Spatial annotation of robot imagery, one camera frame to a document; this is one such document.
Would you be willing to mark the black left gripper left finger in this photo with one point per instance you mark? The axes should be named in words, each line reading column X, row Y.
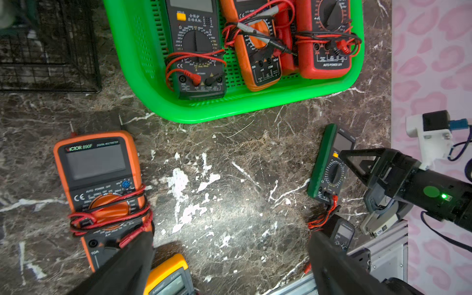
column 126, row 273

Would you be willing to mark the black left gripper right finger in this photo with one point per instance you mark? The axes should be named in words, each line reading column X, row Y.
column 337, row 274

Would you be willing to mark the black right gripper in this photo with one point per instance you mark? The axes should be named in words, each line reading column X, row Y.
column 441, row 196

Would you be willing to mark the small green multimeter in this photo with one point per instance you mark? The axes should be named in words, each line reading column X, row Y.
column 340, row 231

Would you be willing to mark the yellow Aneng multimeter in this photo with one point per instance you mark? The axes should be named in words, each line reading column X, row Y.
column 172, row 277

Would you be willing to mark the orange Victor multimeter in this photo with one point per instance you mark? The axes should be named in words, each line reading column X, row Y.
column 101, row 177
column 251, row 30

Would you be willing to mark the red Aneng large multimeter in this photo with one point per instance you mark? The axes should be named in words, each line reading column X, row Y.
column 325, row 41

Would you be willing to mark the large green XLUE multimeter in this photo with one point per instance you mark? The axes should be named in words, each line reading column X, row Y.
column 195, row 68

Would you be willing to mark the small red multimeter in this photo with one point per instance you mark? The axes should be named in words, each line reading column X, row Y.
column 286, row 30

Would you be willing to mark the green plastic basket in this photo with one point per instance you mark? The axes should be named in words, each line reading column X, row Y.
column 140, row 40

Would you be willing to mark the black wire basket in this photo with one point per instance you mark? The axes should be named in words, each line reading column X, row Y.
column 48, row 46

